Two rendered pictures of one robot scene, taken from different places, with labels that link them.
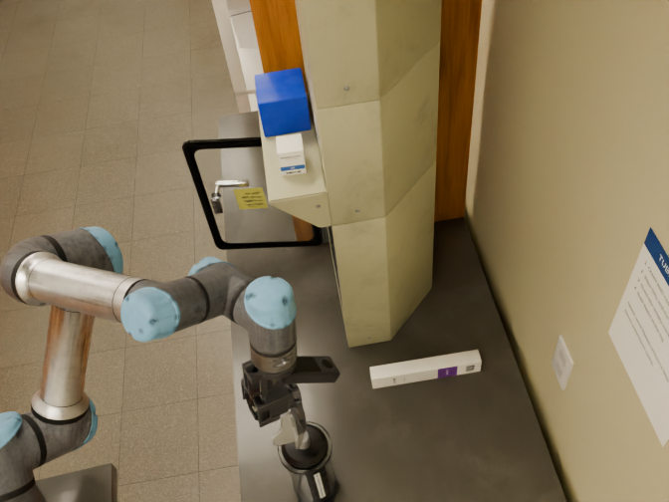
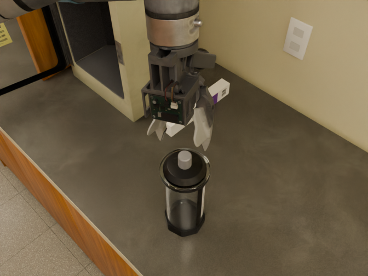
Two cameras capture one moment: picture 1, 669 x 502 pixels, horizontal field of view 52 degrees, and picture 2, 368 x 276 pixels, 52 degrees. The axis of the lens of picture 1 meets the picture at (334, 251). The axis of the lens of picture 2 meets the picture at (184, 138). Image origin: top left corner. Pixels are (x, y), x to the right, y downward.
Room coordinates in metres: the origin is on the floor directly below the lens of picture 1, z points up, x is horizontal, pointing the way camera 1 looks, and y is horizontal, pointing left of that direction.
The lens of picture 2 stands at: (0.26, 0.43, 1.81)
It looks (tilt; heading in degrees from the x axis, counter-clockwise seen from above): 50 degrees down; 316
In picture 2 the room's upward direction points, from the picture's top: straight up
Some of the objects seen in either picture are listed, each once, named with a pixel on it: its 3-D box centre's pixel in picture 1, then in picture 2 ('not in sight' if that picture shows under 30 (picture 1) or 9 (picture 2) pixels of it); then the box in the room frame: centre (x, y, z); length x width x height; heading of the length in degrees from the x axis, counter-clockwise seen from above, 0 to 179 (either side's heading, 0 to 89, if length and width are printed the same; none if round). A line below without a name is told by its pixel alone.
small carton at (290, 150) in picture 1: (291, 154); not in sight; (1.03, 0.06, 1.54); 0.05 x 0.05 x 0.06; 0
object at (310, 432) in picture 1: (304, 443); (184, 165); (0.59, 0.11, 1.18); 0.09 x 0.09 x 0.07
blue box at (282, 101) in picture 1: (283, 102); not in sight; (1.17, 0.06, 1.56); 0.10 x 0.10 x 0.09; 2
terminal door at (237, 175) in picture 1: (257, 197); (0, 32); (1.27, 0.18, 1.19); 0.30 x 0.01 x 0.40; 82
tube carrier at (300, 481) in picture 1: (311, 466); (184, 194); (0.59, 0.11, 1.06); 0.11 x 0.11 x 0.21
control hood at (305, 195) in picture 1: (293, 160); not in sight; (1.10, 0.06, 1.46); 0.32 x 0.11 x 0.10; 2
